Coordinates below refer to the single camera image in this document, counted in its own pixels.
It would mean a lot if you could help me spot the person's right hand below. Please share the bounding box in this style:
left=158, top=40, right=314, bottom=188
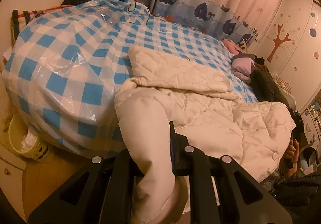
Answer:
left=283, top=139, right=300, bottom=169

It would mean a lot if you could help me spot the pink garment on bed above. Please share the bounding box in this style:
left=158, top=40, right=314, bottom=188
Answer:
left=222, top=39, right=243, bottom=55

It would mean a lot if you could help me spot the orange tree wall sticker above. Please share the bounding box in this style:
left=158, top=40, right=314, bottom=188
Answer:
left=267, top=24, right=291, bottom=63

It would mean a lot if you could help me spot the striped pillow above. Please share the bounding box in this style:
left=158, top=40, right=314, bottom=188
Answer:
left=11, top=5, right=73, bottom=42

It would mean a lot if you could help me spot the white bedside cabinet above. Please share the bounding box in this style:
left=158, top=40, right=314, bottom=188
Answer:
left=0, top=145, right=27, bottom=222

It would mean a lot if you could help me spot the white quilted padded coat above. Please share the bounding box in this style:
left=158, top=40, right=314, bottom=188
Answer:
left=115, top=46, right=295, bottom=223

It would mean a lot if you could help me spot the lilac folded garment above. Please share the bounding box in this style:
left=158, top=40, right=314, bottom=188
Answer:
left=231, top=53, right=255, bottom=84

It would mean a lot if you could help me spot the dark green black jacket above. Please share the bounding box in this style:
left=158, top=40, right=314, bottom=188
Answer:
left=249, top=63, right=289, bottom=106

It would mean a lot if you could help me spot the blue whale pattern curtain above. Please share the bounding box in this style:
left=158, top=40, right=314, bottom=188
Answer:
left=141, top=0, right=258, bottom=45

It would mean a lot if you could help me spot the blue white checkered bed cover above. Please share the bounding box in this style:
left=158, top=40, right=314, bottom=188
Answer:
left=2, top=0, right=256, bottom=158

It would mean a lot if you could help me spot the yellow waste bin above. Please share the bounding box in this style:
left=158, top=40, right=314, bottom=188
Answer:
left=9, top=114, right=50, bottom=162

